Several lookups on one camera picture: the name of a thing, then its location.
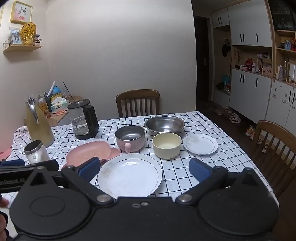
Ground glass electric kettle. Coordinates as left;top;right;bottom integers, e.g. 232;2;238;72
67;99;100;140

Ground orange bottle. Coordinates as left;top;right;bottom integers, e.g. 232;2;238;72
38;97;51;117

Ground wooden side cabinet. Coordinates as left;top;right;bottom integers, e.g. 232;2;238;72
24;96;82;127

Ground wooden slat-back chair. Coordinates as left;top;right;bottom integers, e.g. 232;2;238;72
251;120;296;197
116;89;160;118

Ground small photo frame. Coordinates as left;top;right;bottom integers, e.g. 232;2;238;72
9;27;23;45

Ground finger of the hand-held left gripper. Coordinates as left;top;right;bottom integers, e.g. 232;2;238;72
0;159;60;173

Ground white upper wall cabinet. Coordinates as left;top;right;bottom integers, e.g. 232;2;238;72
211;0;273;48

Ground tissue box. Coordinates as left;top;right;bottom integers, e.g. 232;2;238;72
50;97;70;114

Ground colourful toy shoes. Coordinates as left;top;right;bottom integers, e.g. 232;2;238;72
245;125;257;140

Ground black hanging bag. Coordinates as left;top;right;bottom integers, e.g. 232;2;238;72
222;39;232;57

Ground large white plate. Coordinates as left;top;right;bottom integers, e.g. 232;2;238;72
97;153;163;198

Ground framed calligraphy picture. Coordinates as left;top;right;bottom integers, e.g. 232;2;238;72
10;1;33;24

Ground white steel mug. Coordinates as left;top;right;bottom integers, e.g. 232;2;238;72
24;140;51;164

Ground small white plate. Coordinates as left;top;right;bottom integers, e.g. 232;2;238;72
182;133;218;155

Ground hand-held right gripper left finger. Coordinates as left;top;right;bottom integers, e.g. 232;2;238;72
18;157;115;207

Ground cream bowl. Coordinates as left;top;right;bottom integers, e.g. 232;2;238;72
152;133;182;159

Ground thin black stick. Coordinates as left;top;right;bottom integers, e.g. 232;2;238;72
63;82;74;102

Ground white lower cabinet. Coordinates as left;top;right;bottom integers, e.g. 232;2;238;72
229;68;272;123

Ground white tube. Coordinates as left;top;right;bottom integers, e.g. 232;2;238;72
47;81;56;97

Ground gold ornament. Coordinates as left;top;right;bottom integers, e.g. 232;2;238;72
20;22;37;45

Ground stainless steel bowl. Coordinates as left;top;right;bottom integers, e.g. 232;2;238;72
144;115;185;137

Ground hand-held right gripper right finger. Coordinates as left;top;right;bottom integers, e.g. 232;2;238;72
175;158;277;207

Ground dark door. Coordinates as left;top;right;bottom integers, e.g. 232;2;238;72
194;16;214;109

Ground white checked tablecloth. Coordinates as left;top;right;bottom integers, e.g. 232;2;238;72
5;111;280;209

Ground pink bowl with handle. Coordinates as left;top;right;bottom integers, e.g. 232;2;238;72
114;125;146;153

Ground wooden wall shelf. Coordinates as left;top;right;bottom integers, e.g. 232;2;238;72
3;38;43;53

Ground pink shaped plate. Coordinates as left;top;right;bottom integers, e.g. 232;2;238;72
62;140;121;168

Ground white cabinet with stickers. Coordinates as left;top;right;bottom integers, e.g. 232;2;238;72
265;80;296;130

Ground yellow-green thermos jug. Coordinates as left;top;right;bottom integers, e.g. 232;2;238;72
25;95;55;148

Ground wooden display shelf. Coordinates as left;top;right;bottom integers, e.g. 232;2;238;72
266;0;296;87

